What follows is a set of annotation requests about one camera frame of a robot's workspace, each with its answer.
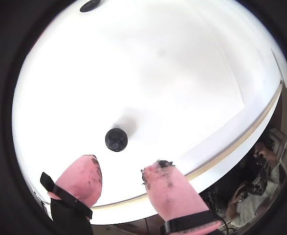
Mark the pink-tipped black gripper finger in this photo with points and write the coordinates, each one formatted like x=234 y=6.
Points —
x=175 y=193
x=79 y=181

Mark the dark blueberry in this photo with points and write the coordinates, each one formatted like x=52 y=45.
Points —
x=90 y=5
x=116 y=140

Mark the person in white shirt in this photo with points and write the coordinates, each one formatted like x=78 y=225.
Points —
x=250 y=203

